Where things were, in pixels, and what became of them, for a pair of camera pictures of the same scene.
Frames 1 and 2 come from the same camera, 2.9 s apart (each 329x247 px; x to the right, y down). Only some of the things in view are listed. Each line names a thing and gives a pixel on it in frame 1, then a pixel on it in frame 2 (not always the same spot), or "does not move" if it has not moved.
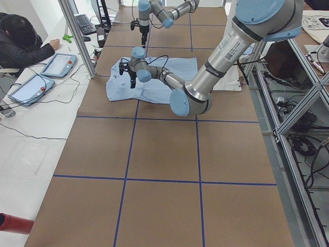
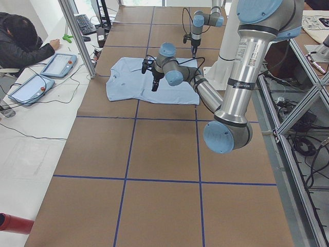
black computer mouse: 86,38 does not move
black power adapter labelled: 101,36 does not move
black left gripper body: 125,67 to 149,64
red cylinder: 12,224 does not move
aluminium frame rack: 290,99 does not move
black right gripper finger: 144,38 to 194,51
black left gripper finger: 132,77 to 156,84
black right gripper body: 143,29 to 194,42
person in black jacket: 20,45 does not move
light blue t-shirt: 156,90 does not move
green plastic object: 67,37 does not move
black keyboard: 86,26 does not move
